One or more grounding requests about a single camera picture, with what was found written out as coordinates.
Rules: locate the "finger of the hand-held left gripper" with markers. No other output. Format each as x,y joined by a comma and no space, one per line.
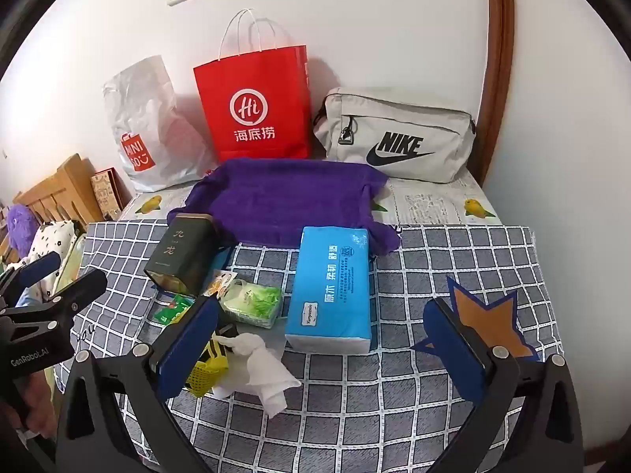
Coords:
84,286
42,263

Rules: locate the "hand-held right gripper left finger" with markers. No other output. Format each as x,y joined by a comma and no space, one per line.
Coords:
190,350

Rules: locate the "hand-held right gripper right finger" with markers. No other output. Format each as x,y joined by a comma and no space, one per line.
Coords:
453,345

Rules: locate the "yellow mesh pouch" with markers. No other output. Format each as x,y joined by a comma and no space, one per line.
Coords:
207,374

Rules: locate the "green sachet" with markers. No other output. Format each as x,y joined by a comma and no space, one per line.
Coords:
175,311

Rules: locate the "small printed sticker packet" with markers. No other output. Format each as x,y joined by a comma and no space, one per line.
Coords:
219,283

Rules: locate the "white tissue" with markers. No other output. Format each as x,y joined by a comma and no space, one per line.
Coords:
261,369

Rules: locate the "green wet wipes pack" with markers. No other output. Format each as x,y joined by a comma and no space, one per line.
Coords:
256,300

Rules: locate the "dark green tea tin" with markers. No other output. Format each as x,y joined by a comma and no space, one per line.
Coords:
182,251

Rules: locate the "person's left hand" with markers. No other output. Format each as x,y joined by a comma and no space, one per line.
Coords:
37,401

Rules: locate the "polka dot pillow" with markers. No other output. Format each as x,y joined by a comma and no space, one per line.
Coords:
54,236

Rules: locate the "purple plush toy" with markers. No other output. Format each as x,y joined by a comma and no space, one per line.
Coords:
22,224

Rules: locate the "grey checked blanket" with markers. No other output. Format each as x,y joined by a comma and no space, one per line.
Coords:
394,404

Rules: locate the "wooden headboard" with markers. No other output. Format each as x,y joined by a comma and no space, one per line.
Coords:
64,177

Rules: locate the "patterned gift box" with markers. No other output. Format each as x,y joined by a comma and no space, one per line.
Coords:
106,192

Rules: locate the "blue tissue pack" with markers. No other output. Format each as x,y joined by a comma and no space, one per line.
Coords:
330,281

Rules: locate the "purple towel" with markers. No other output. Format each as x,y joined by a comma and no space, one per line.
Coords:
281,197

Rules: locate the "white plastic shopping bag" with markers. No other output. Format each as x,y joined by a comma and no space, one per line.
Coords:
157,108

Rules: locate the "grey sling bag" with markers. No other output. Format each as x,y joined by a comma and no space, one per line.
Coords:
419,118

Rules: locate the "red paper bag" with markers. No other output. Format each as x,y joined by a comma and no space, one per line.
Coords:
276,83

